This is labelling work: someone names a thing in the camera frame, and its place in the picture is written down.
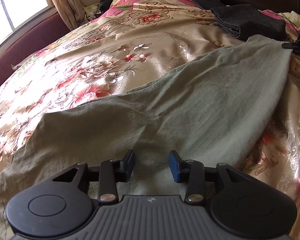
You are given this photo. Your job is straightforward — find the dark folded cloth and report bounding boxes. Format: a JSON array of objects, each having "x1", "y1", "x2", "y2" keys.
[{"x1": 192, "y1": 0, "x2": 225, "y2": 10}]

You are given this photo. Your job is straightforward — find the black bag on nightstand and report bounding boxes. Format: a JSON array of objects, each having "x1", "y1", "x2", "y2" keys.
[{"x1": 99, "y1": 0, "x2": 113, "y2": 14}]

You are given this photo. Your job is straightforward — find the sage green pants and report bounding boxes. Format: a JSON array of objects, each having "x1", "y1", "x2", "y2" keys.
[{"x1": 0, "y1": 35, "x2": 292, "y2": 239}]

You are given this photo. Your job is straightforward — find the maroon padded bed rail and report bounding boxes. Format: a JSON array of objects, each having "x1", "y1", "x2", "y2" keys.
[{"x1": 0, "y1": 13, "x2": 70, "y2": 86}]

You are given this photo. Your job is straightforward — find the window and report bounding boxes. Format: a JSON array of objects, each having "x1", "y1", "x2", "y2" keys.
[{"x1": 0, "y1": 0, "x2": 55, "y2": 55}]

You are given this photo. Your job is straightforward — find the beige curtain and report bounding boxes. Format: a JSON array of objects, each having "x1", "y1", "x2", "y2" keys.
[{"x1": 52, "y1": 0, "x2": 87, "y2": 30}]

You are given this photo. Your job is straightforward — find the folded black garment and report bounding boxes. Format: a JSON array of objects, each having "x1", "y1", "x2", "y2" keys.
[{"x1": 211, "y1": 4, "x2": 287, "y2": 41}]

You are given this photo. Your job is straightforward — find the floral satin bedspread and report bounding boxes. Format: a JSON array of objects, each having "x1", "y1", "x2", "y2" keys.
[{"x1": 0, "y1": 0, "x2": 300, "y2": 239}]

